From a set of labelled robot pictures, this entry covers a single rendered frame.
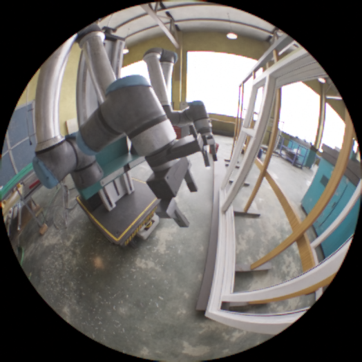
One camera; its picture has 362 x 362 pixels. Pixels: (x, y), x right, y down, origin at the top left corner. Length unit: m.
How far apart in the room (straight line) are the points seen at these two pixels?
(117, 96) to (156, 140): 0.11
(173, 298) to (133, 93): 1.07
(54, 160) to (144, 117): 0.38
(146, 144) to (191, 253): 0.97
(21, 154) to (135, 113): 8.03
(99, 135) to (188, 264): 1.00
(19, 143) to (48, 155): 7.66
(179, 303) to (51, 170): 1.05
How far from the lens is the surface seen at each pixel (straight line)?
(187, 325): 1.04
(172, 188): 0.21
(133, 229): 0.83
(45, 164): 0.48
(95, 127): 0.25
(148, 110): 0.20
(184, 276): 1.00
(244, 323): 0.59
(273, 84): 1.05
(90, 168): 0.62
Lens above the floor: 0.99
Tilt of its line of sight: 34 degrees down
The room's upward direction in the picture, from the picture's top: 1 degrees clockwise
